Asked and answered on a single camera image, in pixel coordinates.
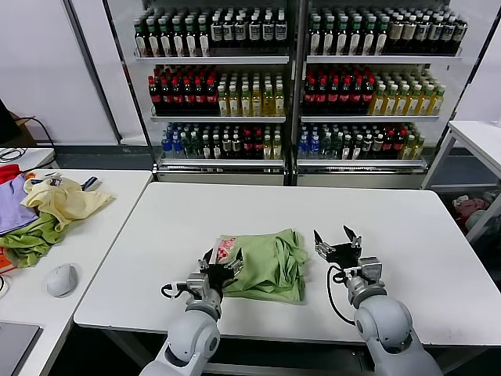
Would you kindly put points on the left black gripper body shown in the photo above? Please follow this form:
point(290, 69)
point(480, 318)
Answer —
point(221, 276)

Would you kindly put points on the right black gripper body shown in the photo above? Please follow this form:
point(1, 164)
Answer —
point(346, 254)

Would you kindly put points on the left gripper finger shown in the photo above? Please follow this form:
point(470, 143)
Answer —
point(205, 264)
point(236, 266)

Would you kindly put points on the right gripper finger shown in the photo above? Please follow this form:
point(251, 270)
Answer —
point(325, 248)
point(354, 239)

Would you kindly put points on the green polo shirt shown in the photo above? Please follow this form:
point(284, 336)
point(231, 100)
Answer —
point(266, 270)

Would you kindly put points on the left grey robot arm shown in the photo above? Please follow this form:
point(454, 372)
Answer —
point(192, 337)

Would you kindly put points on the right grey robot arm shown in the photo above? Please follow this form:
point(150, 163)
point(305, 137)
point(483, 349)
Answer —
point(387, 329)

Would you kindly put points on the pink garment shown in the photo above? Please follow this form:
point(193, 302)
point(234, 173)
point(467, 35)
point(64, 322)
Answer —
point(471, 205)

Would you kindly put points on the yellow tea bottle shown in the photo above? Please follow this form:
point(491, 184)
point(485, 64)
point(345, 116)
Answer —
point(268, 103)
point(437, 102)
point(279, 103)
point(379, 102)
point(390, 102)
point(234, 103)
point(256, 103)
point(245, 103)
point(222, 103)
point(425, 102)
point(402, 102)
point(413, 102)

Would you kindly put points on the navy white striped cloth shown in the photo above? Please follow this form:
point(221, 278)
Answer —
point(91, 183)

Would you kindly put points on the red cap cola bottle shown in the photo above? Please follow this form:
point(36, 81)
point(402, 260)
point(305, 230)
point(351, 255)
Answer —
point(166, 98)
point(188, 98)
point(155, 98)
point(344, 98)
point(321, 98)
point(200, 98)
point(177, 98)
point(211, 98)
point(333, 98)
point(356, 98)
point(367, 98)
point(309, 98)

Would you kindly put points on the white computer mouse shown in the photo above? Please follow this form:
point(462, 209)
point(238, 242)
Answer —
point(62, 280)

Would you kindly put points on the pale yellow garment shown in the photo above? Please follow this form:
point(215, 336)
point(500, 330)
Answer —
point(66, 203)

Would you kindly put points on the white side table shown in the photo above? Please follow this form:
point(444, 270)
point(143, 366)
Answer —
point(477, 141)

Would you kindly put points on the white printed garment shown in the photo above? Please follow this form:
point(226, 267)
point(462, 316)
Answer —
point(52, 181)

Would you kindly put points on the crumpled green garment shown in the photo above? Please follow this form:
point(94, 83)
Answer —
point(31, 243)

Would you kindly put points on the white beverage shelf unit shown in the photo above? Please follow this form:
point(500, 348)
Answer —
point(219, 60)
point(384, 59)

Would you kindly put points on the green cap dark bottle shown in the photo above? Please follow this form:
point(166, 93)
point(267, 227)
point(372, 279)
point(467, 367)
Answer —
point(164, 43)
point(381, 41)
point(368, 41)
point(314, 41)
point(190, 43)
point(341, 41)
point(203, 43)
point(138, 43)
point(355, 41)
point(328, 41)
point(177, 43)
point(151, 43)

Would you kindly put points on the orange flat item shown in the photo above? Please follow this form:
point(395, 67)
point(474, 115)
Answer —
point(4, 264)

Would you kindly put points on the purple garment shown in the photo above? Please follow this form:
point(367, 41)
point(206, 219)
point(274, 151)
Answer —
point(11, 207)

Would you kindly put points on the grey laptop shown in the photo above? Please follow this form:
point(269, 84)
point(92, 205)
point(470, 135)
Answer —
point(15, 344)

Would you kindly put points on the dark bottle beige label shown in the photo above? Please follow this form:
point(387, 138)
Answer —
point(434, 33)
point(395, 33)
point(421, 33)
point(408, 33)
point(459, 33)
point(446, 33)

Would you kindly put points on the red garment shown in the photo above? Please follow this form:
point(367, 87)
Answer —
point(8, 172)

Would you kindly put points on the brown cardboard box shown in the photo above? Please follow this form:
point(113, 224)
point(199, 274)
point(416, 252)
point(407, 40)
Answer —
point(27, 138)

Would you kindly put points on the dark bottle white label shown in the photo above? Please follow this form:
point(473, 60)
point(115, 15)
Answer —
point(217, 33)
point(254, 33)
point(280, 33)
point(229, 33)
point(242, 33)
point(268, 33)

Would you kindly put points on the black monitor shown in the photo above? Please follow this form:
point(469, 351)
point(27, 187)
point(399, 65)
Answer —
point(6, 125)

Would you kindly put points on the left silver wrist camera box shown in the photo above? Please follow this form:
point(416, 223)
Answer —
point(197, 286)

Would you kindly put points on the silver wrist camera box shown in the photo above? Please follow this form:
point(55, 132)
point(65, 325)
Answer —
point(371, 270)
point(197, 286)

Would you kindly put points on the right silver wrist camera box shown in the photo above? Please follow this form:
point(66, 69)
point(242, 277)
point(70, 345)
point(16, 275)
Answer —
point(371, 270)

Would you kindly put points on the grey wall rail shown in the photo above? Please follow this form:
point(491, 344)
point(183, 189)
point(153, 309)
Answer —
point(94, 74)

